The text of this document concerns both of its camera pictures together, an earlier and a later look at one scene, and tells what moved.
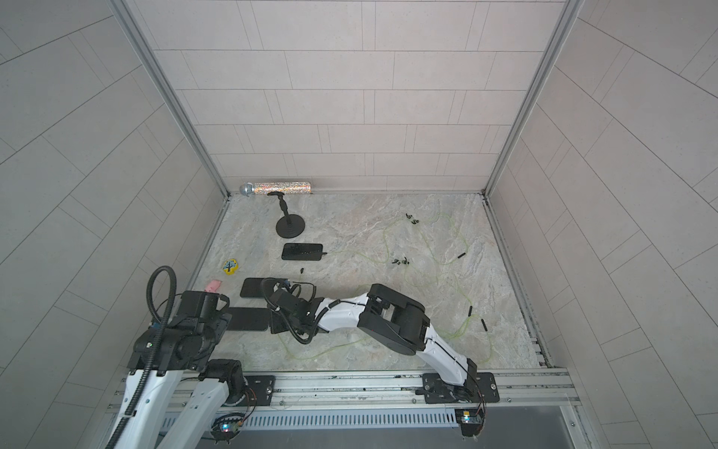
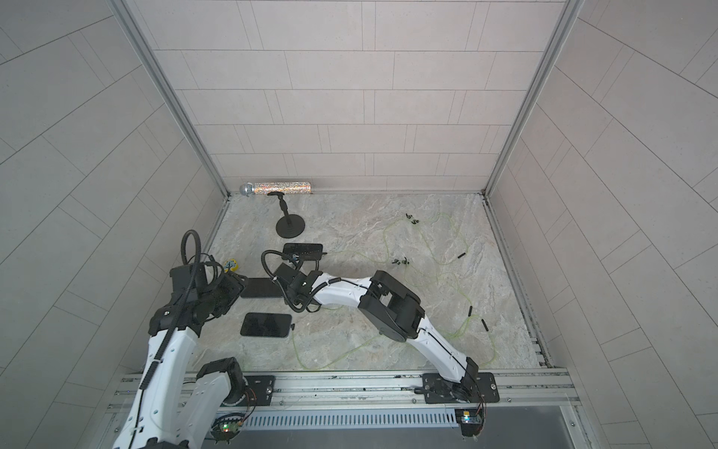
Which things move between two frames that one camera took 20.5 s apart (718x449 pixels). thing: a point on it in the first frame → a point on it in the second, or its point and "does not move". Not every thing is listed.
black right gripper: [275, 319] → [288, 290]
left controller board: [226, 427] does not move
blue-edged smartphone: [257, 287] does not move
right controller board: [471, 420] does not move
